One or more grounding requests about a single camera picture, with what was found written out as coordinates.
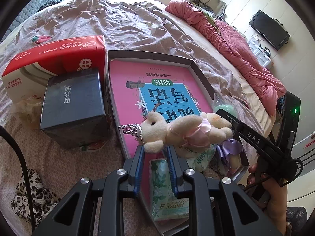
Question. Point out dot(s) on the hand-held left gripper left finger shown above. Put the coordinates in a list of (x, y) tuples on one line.
[(139, 167)]

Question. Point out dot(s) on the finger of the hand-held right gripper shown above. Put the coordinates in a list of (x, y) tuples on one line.
[(246, 134)]

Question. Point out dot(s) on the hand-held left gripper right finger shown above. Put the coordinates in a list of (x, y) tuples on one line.
[(172, 169)]

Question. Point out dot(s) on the purple ribbon teddy bear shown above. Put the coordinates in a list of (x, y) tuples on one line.
[(231, 147)]

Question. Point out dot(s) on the green floral tissue pack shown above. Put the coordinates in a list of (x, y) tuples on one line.
[(162, 189)]

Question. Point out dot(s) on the clear bag of green fluff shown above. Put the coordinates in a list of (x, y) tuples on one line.
[(222, 107)]

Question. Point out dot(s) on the cream teddy bear pink dress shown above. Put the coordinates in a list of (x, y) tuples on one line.
[(157, 130)]

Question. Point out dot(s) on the dark rimmed cardboard box tray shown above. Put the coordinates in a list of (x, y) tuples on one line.
[(204, 78)]

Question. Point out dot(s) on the person's right hand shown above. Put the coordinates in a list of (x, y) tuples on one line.
[(275, 199)]

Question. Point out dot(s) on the black metal chair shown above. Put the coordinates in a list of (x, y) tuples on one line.
[(306, 150)]

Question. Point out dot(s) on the pink quilt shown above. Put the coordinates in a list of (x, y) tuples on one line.
[(246, 61)]

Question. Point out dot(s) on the pink book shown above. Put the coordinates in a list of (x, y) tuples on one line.
[(123, 91)]

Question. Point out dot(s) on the white drawer cabinet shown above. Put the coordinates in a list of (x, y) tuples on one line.
[(260, 54)]

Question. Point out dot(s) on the dark blue box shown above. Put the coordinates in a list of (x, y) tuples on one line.
[(73, 103)]

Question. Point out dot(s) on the black television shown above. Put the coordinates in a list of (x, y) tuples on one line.
[(268, 29)]

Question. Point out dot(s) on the leopard print cloth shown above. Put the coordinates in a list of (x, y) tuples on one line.
[(37, 196)]

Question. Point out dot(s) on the white desk fan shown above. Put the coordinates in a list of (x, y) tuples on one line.
[(220, 6)]

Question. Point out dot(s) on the black electronic device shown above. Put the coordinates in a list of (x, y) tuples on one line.
[(201, 4)]

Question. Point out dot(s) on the red tissue box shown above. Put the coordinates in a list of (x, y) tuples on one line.
[(49, 51)]

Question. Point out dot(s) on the lilac printed bed sheet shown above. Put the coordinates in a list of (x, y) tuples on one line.
[(123, 17)]

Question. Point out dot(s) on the dark floral cloth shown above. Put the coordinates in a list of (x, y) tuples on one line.
[(49, 1)]

